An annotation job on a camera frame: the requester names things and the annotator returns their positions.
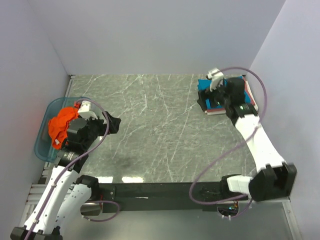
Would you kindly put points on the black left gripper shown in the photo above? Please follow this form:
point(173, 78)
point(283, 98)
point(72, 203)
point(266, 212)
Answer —
point(100, 122)

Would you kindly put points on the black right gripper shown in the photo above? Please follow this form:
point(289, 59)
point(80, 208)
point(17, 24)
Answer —
point(205, 94)

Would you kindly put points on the blue t-shirt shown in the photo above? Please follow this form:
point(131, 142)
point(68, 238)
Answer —
point(205, 86)

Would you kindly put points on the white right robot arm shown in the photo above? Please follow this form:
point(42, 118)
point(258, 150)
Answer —
point(274, 177)

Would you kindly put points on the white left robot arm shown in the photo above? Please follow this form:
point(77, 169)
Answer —
point(67, 190)

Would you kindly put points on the orange t-shirt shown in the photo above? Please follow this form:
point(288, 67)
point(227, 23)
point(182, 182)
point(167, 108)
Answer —
point(58, 125)

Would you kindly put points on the clear teal plastic bin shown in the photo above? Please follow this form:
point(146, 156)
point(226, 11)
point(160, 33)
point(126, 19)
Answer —
point(43, 146)

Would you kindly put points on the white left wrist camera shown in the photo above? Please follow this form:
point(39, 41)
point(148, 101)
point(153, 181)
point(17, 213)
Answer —
point(87, 109)

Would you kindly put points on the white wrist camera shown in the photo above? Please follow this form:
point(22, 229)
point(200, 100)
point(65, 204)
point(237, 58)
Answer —
point(87, 109)
point(215, 76)

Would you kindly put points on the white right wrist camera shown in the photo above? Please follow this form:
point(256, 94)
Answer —
point(215, 76)

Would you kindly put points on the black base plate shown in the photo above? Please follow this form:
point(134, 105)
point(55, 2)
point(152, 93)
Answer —
point(157, 197)

